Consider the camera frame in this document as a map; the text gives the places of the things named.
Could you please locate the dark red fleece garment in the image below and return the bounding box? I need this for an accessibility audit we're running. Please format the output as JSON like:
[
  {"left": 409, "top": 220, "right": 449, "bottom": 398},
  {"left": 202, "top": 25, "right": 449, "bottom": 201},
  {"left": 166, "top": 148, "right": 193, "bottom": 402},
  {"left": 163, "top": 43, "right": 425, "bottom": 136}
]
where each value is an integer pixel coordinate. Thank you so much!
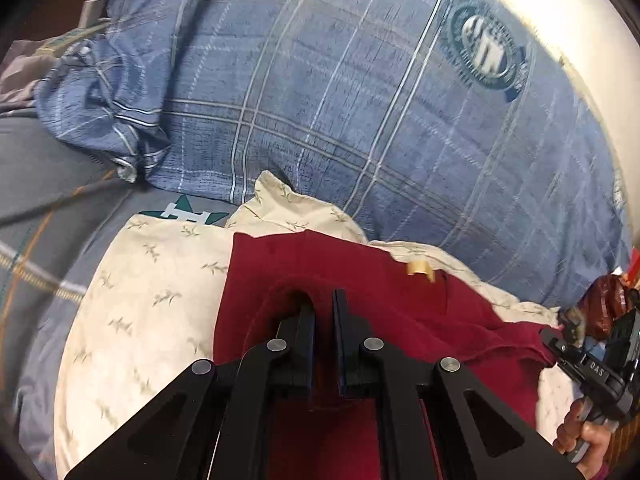
[{"left": 212, "top": 230, "right": 558, "bottom": 480}]

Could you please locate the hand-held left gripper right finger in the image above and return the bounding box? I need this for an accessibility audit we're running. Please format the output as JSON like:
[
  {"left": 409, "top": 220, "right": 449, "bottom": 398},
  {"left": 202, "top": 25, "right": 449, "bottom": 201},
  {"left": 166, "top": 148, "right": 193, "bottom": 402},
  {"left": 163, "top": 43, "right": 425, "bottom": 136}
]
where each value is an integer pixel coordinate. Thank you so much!
[{"left": 332, "top": 289, "right": 586, "bottom": 480}]

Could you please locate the white charger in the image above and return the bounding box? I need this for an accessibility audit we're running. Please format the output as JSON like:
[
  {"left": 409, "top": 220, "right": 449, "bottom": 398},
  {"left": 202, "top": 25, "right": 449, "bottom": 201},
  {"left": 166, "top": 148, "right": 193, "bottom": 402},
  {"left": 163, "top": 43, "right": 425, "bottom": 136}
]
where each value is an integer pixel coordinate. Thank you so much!
[{"left": 75, "top": 0, "right": 108, "bottom": 31}]

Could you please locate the grey bed sheet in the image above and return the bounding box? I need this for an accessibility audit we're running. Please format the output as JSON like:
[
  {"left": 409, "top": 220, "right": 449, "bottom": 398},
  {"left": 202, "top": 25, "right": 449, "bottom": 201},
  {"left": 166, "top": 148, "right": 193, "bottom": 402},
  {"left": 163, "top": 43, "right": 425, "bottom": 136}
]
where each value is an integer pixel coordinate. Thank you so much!
[{"left": 0, "top": 110, "right": 241, "bottom": 461}]

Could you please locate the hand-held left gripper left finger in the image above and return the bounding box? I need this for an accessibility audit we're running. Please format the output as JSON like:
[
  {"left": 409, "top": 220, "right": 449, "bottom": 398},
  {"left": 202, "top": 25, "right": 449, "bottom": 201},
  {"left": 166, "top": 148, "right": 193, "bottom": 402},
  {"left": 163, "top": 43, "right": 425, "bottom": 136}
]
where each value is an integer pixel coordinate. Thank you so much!
[{"left": 64, "top": 290, "right": 317, "bottom": 480}]

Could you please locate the blue plaid duvet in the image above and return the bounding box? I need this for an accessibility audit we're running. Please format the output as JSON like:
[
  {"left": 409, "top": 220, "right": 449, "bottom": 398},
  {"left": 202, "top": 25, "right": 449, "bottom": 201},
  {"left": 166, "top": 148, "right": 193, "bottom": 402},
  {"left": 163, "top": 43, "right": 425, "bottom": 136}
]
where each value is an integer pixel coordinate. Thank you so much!
[{"left": 35, "top": 0, "right": 633, "bottom": 311}]

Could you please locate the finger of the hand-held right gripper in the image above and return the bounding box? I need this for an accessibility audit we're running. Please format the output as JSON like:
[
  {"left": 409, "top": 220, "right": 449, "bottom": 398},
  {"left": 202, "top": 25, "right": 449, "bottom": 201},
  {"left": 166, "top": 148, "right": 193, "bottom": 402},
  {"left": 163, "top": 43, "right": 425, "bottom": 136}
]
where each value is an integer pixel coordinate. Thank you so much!
[{"left": 539, "top": 309, "right": 588, "bottom": 367}]

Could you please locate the grey cloth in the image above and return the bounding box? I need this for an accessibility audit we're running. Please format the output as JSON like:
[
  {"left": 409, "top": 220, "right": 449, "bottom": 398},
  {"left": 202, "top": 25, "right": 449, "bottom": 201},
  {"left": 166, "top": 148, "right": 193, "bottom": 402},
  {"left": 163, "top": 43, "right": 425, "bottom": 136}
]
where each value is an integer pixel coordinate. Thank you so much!
[{"left": 0, "top": 40, "right": 63, "bottom": 116}]

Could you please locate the green and white box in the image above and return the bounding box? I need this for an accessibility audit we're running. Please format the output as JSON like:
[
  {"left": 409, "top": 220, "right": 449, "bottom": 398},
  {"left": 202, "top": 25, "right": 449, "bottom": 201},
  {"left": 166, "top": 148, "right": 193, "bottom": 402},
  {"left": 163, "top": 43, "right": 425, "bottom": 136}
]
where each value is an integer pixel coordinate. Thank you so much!
[{"left": 37, "top": 27, "right": 101, "bottom": 58}]

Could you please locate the dark red plastic bag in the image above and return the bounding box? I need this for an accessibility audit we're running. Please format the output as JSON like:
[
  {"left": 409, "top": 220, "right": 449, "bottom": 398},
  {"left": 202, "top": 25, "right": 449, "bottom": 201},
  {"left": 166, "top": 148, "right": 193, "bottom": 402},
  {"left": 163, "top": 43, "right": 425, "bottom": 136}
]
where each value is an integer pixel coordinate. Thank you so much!
[{"left": 575, "top": 272, "right": 640, "bottom": 341}]

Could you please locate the cream leaf-print pillow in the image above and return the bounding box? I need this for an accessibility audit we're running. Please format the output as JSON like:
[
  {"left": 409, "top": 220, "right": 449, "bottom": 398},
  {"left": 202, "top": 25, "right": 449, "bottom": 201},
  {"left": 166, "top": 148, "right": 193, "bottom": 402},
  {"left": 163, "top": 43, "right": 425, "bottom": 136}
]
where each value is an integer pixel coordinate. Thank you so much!
[{"left": 52, "top": 170, "right": 576, "bottom": 476}]

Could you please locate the person's right hand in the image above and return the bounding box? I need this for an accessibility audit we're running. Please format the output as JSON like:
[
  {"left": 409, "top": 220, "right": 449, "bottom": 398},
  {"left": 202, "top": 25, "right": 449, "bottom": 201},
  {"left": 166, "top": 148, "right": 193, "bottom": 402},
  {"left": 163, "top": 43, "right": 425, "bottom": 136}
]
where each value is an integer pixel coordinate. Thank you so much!
[{"left": 552, "top": 399, "right": 623, "bottom": 480}]

